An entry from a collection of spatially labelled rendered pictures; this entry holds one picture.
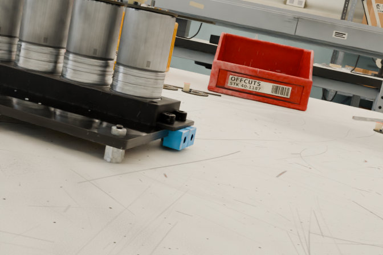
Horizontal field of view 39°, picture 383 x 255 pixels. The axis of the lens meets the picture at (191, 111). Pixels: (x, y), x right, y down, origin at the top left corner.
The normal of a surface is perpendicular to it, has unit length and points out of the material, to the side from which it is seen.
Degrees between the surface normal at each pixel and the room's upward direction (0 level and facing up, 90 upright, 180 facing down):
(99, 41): 90
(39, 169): 0
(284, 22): 90
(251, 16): 90
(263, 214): 0
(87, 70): 90
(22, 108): 0
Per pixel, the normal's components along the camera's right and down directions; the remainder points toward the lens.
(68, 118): 0.20, -0.97
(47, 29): 0.38, 0.22
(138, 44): -0.21, 0.11
